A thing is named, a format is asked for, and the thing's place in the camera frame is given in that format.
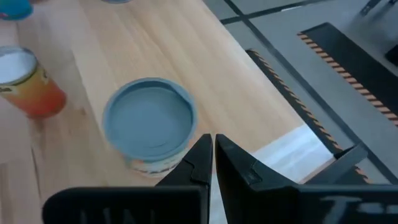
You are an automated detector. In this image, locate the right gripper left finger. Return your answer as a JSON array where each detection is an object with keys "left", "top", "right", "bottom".
[{"left": 42, "top": 133, "right": 214, "bottom": 224}]

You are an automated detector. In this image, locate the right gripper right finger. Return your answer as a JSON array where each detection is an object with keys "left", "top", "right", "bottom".
[{"left": 215, "top": 133, "right": 398, "bottom": 224}]

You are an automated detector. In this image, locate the short orange label can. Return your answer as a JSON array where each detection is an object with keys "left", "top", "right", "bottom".
[{"left": 101, "top": 77, "right": 199, "bottom": 179}]

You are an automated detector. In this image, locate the pineapple label orange can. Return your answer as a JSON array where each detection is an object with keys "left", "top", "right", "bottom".
[{"left": 0, "top": 45, "right": 67, "bottom": 119}]

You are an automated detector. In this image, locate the cherries label teal can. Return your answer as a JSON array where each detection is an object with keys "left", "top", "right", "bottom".
[{"left": 0, "top": 0, "right": 34, "bottom": 22}]

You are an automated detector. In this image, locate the wooden shelf with black legs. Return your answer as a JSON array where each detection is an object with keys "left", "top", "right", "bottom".
[{"left": 12, "top": 0, "right": 370, "bottom": 200}]

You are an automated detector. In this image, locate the black mat with orange stripes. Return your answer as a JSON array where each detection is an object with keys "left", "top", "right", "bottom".
[
  {"left": 297, "top": 21, "right": 398, "bottom": 127},
  {"left": 245, "top": 48, "right": 373, "bottom": 184}
]

